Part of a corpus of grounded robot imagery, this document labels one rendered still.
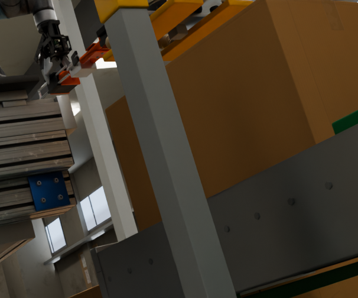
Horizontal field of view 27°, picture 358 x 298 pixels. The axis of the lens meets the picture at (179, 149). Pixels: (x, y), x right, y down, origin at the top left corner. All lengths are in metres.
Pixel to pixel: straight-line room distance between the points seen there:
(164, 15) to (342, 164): 0.84
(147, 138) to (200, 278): 0.25
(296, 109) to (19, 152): 0.67
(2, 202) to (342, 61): 0.83
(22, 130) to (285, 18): 0.68
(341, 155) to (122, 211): 4.48
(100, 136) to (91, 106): 0.25
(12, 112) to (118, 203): 3.86
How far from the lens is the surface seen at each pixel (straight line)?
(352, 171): 1.19
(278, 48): 1.49
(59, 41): 2.53
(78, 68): 2.39
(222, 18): 2.04
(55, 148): 1.81
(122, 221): 5.59
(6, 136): 1.78
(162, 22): 1.94
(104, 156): 5.69
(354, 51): 1.66
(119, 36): 1.32
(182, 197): 1.23
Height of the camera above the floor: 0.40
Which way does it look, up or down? 12 degrees up
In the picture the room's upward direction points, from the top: 17 degrees counter-clockwise
